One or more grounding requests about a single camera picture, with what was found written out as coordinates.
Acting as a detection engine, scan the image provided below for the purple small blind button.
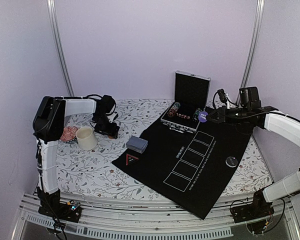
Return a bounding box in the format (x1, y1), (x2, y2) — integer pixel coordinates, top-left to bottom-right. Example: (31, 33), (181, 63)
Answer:
(198, 111), (208, 123)

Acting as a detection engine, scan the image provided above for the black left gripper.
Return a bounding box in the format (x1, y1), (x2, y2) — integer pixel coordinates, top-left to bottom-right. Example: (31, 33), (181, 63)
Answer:
(94, 113), (120, 139)

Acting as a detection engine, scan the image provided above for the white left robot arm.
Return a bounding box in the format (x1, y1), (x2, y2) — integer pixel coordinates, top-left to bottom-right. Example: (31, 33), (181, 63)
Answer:
(32, 94), (120, 217)

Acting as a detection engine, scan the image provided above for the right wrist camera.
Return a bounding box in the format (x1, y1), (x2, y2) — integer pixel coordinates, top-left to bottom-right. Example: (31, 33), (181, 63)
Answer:
(217, 88), (231, 109)

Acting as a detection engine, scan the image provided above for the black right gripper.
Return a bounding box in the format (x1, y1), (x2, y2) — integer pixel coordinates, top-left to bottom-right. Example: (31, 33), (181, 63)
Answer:
(207, 105), (251, 126)

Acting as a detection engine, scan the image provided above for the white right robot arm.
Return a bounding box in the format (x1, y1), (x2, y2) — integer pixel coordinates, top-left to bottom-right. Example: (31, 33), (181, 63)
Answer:
(207, 86), (300, 218)

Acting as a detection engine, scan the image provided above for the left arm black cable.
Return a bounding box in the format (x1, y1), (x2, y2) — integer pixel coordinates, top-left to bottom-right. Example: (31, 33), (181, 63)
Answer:
(54, 93), (103, 101)

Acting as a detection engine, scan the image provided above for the triangular all in button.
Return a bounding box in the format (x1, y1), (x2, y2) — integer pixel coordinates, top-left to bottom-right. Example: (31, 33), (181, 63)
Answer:
(126, 153), (139, 166)

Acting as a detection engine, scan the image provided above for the cream cylindrical cup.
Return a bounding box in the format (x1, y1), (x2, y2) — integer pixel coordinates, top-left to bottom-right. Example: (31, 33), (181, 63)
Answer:
(75, 126), (98, 151)

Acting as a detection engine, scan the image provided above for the black white dealer button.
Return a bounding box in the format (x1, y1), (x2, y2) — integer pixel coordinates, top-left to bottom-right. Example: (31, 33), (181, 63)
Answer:
(225, 156), (238, 168)

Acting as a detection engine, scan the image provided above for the aluminium poker chip case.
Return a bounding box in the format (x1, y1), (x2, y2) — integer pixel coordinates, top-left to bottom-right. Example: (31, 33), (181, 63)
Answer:
(160, 70), (211, 134)

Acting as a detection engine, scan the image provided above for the red dice row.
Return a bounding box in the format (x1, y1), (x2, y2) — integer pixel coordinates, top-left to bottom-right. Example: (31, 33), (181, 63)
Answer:
(176, 113), (191, 120)

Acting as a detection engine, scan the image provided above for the right aluminium frame post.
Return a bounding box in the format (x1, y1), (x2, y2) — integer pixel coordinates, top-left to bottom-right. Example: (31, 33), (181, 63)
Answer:
(236, 0), (265, 91)

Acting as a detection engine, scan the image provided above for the left aluminium frame post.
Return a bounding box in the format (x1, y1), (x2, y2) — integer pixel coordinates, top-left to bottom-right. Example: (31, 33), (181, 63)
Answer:
(46, 0), (75, 97)

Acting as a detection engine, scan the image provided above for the front aluminium rail base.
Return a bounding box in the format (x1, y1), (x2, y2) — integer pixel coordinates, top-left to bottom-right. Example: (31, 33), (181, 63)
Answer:
(11, 193), (300, 240)

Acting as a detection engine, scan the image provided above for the black poker table mat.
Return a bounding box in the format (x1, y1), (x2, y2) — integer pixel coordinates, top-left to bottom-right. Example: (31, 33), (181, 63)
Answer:
(112, 119), (253, 219)

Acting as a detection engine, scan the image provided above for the green blue black chip row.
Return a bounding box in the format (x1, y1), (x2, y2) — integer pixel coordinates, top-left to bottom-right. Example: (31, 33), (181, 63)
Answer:
(192, 108), (202, 122)

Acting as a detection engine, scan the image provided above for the blue playing card deck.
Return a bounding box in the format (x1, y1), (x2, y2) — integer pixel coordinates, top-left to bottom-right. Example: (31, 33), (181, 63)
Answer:
(126, 136), (148, 154)

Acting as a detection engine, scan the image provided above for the aluminium frame post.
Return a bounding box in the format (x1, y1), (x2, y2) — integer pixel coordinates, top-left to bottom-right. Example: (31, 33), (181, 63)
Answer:
(46, 0), (75, 97)
(236, 0), (265, 91)

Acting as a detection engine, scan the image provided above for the red patterned small bowl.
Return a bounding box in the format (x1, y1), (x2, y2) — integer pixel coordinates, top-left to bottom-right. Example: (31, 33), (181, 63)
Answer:
(60, 125), (79, 144)

